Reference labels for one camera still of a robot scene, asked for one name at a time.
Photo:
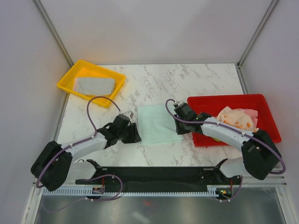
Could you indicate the yellow plastic tray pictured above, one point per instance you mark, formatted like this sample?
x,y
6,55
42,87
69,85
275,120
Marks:
x,y
85,69

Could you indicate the aluminium frame post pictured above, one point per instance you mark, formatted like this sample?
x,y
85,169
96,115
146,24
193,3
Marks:
x,y
53,31
266,16

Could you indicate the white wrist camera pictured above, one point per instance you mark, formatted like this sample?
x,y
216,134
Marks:
x,y
129,114
178,103

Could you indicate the light blue white towel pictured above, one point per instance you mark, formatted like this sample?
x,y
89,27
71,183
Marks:
x,y
156,125

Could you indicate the orange patterned towel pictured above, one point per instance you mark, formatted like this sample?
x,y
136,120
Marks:
x,y
235,118

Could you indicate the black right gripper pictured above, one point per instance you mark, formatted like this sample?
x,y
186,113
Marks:
x,y
180,131

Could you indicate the white slotted cable duct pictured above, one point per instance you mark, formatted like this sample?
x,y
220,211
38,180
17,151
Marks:
x,y
92,191

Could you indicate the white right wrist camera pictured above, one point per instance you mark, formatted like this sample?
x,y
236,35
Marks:
x,y
178,103

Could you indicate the pink white towel in tray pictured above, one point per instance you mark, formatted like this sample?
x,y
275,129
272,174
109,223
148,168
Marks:
x,y
253,114

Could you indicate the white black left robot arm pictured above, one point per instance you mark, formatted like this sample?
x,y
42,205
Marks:
x,y
56,163

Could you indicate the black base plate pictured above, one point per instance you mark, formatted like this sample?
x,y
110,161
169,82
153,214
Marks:
x,y
160,179

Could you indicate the aluminium frame post right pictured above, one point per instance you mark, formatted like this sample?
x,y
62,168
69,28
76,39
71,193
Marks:
x,y
266,16

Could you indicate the grey terry towel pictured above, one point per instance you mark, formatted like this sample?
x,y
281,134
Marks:
x,y
94,86

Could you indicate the aluminium frame post left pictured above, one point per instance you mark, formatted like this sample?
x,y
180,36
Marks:
x,y
53,31

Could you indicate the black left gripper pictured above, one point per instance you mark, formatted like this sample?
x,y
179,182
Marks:
x,y
134,137

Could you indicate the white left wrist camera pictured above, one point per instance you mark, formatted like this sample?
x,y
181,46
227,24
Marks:
x,y
129,114

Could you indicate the red plastic tray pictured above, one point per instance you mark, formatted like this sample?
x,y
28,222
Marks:
x,y
214,104

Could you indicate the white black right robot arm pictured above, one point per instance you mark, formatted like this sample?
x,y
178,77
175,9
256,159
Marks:
x,y
259,153

